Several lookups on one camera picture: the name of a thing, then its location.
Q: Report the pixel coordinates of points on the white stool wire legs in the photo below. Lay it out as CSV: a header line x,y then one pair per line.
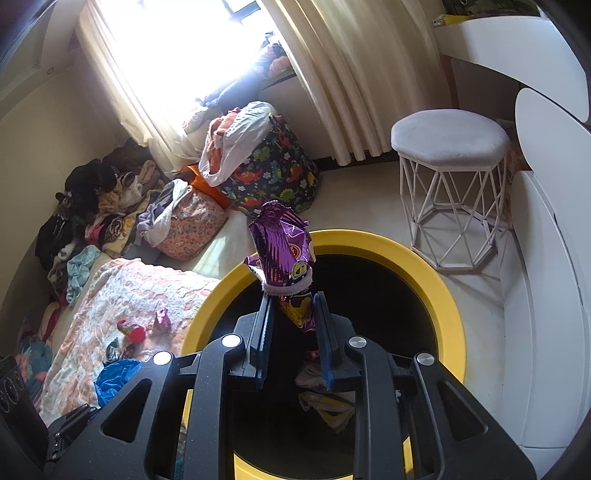
x,y
453,180

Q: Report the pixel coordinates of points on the pile of clothes on bed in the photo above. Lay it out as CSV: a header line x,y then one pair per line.
x,y
99,205

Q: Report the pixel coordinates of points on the cream curtain left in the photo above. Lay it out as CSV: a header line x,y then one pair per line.
x,y
135,85

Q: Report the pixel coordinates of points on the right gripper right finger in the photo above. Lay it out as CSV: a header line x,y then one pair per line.
x,y
418,419

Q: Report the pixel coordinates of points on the yellow rimmed black trash bin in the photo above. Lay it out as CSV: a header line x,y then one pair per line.
x,y
292,426

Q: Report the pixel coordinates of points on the black green snack packet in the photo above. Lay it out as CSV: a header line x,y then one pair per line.
x,y
113,352

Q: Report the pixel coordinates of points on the clothes on window sill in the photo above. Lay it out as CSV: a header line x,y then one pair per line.
x,y
270,68

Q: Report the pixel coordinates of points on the cream curtain right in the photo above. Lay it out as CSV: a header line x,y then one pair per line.
x,y
365,65

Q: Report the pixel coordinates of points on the white curved dresser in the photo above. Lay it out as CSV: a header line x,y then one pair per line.
x,y
545,259

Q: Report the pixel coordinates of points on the purple foil snack wrapper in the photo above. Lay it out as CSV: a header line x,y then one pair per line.
x,y
283,261

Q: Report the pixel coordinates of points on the brown candy wrapper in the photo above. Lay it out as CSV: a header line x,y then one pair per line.
x,y
161,323

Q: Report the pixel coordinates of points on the red cylindrical snack tube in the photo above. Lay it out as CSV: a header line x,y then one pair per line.
x,y
132,331

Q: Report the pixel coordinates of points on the floral fabric bag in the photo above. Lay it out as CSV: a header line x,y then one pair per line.
x,y
193,223

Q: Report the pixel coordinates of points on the cream curtain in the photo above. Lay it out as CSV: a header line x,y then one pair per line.
x,y
365,65
135,85

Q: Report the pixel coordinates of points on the orange bag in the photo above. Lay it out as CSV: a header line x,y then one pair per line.
x,y
192,176

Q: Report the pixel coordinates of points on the light blue garment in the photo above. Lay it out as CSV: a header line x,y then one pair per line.
x,y
78,271

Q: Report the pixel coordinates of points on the dinosaur print laundry basket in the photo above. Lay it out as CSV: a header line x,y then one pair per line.
x,y
278,169

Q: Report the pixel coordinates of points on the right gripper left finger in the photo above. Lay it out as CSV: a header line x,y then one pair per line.
x,y
174,402

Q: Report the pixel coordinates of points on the white plastic bag of clothes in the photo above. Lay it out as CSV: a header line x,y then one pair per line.
x,y
231,139

